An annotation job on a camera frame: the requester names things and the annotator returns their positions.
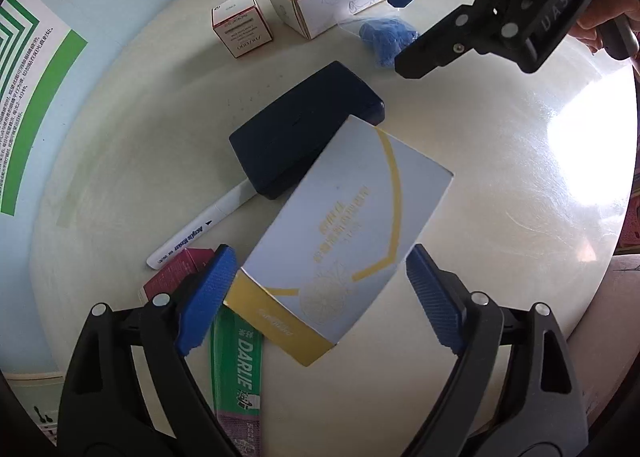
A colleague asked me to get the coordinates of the small white red-trimmed box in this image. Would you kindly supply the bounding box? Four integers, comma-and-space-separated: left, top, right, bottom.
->
210, 0, 273, 58

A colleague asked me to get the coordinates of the small maroon box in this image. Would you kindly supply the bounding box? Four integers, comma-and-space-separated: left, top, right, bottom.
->
140, 248, 215, 302

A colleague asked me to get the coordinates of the person's right hand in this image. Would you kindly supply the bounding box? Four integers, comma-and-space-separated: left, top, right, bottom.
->
568, 0, 639, 54

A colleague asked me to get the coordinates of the dark navy case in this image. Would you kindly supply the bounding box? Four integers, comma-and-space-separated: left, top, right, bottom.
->
229, 61, 385, 200

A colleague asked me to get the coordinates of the green spiral calibration poster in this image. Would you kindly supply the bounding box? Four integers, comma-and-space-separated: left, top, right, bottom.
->
0, 0, 87, 216

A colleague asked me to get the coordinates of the white gold box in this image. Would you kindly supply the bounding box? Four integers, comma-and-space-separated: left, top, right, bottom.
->
224, 116, 454, 366

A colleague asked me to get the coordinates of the green purple toothbrush package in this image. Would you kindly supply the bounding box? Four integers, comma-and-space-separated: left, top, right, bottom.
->
209, 305, 264, 456

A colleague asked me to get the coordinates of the blue pellets plastic bag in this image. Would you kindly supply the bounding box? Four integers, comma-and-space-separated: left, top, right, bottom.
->
337, 16, 420, 68

